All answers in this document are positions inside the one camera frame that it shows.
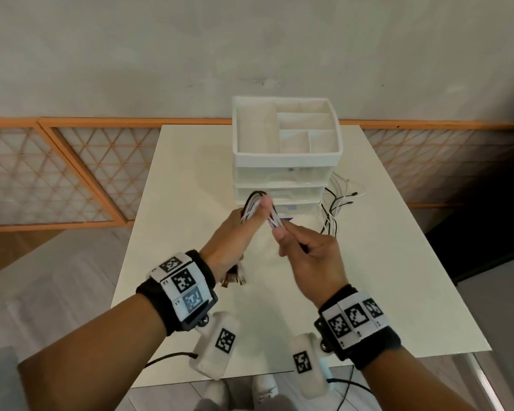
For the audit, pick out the person's left hand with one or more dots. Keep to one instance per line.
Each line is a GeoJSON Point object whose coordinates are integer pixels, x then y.
{"type": "Point", "coordinates": [229, 243]}

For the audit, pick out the person's right hand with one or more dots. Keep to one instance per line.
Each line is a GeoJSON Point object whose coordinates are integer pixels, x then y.
{"type": "Point", "coordinates": [312, 265]}

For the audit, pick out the white drawer organizer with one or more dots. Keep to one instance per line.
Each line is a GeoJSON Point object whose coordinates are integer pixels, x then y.
{"type": "Point", "coordinates": [257, 124]}

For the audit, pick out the person's right forearm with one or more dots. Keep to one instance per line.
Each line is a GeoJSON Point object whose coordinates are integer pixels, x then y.
{"type": "Point", "coordinates": [411, 385]}

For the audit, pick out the person's left forearm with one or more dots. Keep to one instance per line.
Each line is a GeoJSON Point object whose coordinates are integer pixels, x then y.
{"type": "Point", "coordinates": [90, 363]}

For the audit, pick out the person's dark trouser leg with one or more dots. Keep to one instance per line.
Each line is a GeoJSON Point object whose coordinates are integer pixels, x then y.
{"type": "Point", "coordinates": [261, 405]}

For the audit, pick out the blue table sticker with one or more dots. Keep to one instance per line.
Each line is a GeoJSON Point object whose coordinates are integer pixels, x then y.
{"type": "Point", "coordinates": [288, 217]}

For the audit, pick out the black wristband with marker tags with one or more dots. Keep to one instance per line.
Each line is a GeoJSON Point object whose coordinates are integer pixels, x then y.
{"type": "Point", "coordinates": [180, 291]}
{"type": "Point", "coordinates": [360, 325]}

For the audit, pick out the white table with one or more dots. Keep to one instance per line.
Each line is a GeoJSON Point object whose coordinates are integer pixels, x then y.
{"type": "Point", "coordinates": [390, 273]}

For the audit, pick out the white shoe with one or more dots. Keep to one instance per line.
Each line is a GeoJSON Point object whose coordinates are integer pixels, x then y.
{"type": "Point", "coordinates": [265, 387]}
{"type": "Point", "coordinates": [216, 393]}

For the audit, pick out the orange-framed lattice screen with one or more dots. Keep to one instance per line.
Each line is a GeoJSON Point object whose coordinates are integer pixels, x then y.
{"type": "Point", "coordinates": [432, 124]}
{"type": "Point", "coordinates": [8, 121]}
{"type": "Point", "coordinates": [111, 122]}

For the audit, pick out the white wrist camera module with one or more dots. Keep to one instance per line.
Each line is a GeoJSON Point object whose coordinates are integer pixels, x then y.
{"type": "Point", "coordinates": [216, 346]}
{"type": "Point", "coordinates": [308, 368]}

